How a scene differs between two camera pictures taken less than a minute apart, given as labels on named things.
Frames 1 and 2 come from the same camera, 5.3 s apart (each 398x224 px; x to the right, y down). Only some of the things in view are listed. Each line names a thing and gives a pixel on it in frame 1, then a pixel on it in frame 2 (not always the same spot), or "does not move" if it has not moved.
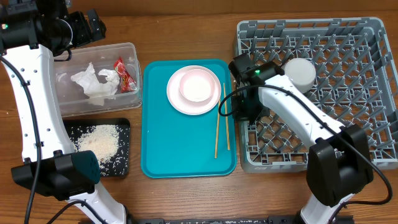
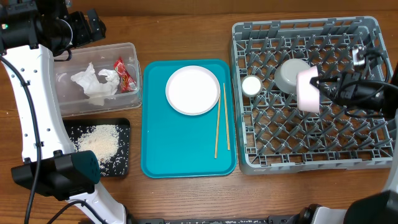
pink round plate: (194, 89) does not move
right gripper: (239, 115) -> (344, 95)
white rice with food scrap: (110, 143) does not move
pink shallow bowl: (197, 84) -> (307, 95)
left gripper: (84, 35) does not move
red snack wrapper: (128, 83) does not move
